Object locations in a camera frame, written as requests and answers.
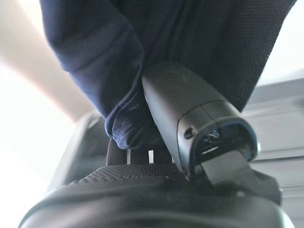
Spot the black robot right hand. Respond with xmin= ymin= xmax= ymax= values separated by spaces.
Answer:
xmin=18 ymin=60 xmax=294 ymax=228

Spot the dark navy garment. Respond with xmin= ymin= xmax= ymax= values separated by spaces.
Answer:
xmin=39 ymin=0 xmax=297 ymax=150

